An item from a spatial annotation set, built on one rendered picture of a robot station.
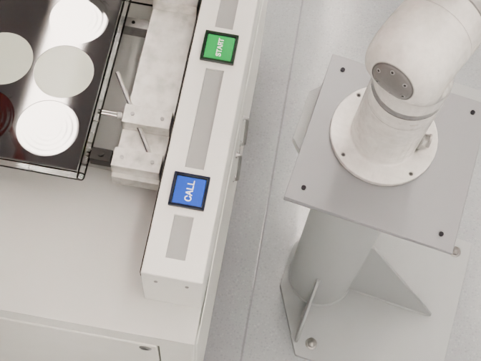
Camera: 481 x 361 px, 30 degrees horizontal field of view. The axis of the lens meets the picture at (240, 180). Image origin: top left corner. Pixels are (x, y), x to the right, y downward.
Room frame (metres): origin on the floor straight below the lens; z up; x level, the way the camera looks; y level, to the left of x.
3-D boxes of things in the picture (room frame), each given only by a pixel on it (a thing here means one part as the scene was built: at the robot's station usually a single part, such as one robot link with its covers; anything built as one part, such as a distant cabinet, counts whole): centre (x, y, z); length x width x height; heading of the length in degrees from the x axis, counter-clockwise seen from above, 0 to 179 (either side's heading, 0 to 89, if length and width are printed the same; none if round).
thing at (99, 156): (0.59, 0.23, 0.90); 0.04 x 0.02 x 0.03; 87
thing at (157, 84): (0.74, 0.16, 0.87); 0.36 x 0.08 x 0.03; 177
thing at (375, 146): (0.73, -0.24, 0.93); 0.19 x 0.19 x 0.18
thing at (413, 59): (0.70, -0.23, 1.14); 0.19 x 0.12 x 0.24; 149
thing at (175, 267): (0.65, 0.07, 0.89); 0.55 x 0.09 x 0.14; 177
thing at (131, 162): (0.59, 0.17, 0.89); 0.08 x 0.03 x 0.03; 87
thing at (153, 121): (0.67, 0.17, 0.89); 0.08 x 0.03 x 0.03; 87
